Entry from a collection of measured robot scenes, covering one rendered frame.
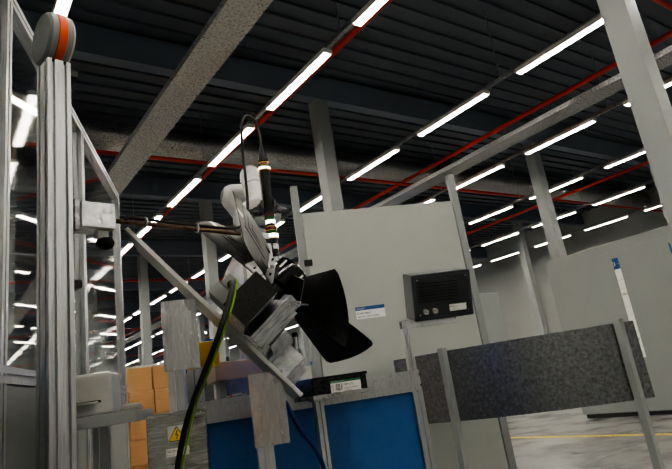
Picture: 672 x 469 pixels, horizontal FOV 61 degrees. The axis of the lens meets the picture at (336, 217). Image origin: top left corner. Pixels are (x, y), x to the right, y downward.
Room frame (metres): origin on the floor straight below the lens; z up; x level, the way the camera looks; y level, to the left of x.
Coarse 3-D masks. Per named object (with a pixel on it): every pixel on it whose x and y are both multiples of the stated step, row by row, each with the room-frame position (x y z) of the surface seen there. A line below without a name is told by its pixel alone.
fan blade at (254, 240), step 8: (240, 200) 1.61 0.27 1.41; (240, 208) 1.56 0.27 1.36; (240, 216) 1.52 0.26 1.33; (248, 216) 1.61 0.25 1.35; (240, 224) 1.50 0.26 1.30; (248, 224) 1.58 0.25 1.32; (256, 224) 1.67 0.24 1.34; (248, 232) 1.56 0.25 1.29; (256, 232) 1.63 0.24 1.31; (248, 240) 1.55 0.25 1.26; (256, 240) 1.63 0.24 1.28; (264, 240) 1.70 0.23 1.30; (248, 248) 1.53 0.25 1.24; (256, 248) 1.62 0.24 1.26; (264, 248) 1.69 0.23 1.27; (256, 256) 1.61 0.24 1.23; (264, 256) 1.68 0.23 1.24; (264, 264) 1.68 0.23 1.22; (264, 272) 1.69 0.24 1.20
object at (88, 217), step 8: (80, 208) 1.41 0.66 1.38; (88, 208) 1.42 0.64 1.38; (96, 208) 1.43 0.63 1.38; (104, 208) 1.45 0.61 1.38; (112, 208) 1.46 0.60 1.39; (80, 216) 1.41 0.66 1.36; (88, 216) 1.42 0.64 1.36; (96, 216) 1.43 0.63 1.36; (104, 216) 1.45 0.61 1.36; (112, 216) 1.46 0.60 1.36; (80, 224) 1.41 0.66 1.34; (88, 224) 1.42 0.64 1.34; (96, 224) 1.43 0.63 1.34; (104, 224) 1.45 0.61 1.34; (112, 224) 1.46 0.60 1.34; (80, 232) 1.46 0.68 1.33; (88, 232) 1.47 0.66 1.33
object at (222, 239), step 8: (208, 224) 1.86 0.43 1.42; (216, 224) 1.90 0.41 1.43; (216, 240) 1.81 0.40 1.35; (224, 240) 1.84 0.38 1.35; (232, 240) 1.86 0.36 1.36; (240, 240) 1.89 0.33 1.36; (224, 248) 1.81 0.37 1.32; (232, 248) 1.83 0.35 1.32; (240, 248) 1.85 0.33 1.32; (232, 256) 1.80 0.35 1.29; (240, 256) 1.82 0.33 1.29; (248, 256) 1.84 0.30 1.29
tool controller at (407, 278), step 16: (432, 272) 2.36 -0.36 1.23; (448, 272) 2.36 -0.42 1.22; (464, 272) 2.38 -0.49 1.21; (416, 288) 2.34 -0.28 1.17; (432, 288) 2.35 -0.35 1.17; (448, 288) 2.37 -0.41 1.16; (464, 288) 2.39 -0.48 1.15; (416, 304) 2.36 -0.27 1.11; (432, 304) 2.37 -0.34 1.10; (448, 304) 2.39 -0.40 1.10; (464, 304) 2.40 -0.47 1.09; (416, 320) 2.37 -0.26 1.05
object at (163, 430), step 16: (160, 416) 1.57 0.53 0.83; (176, 416) 1.58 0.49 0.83; (160, 432) 1.57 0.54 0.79; (176, 432) 1.58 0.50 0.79; (192, 432) 1.59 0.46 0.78; (160, 448) 1.57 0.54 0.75; (176, 448) 1.58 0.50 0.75; (192, 448) 1.59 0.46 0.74; (208, 448) 1.66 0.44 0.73; (160, 464) 1.57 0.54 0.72; (192, 464) 1.59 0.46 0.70; (208, 464) 1.60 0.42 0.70
